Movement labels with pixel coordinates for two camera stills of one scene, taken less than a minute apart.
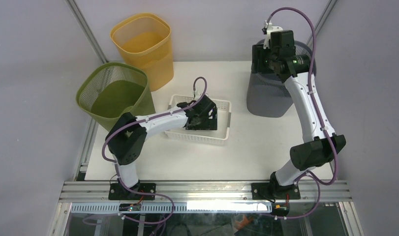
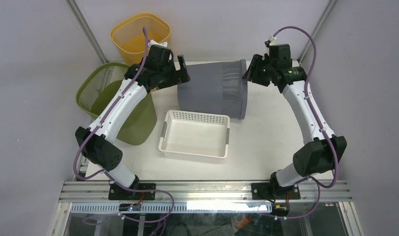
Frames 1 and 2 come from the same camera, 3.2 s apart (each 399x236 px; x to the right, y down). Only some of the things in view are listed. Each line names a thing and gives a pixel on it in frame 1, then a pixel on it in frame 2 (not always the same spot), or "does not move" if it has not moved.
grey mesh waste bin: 267,96 → 218,89
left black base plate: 116,191 does not move
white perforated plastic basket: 216,136 → 195,133
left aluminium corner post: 79,18 does not move
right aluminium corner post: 320,24 does not move
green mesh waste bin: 106,91 does not move
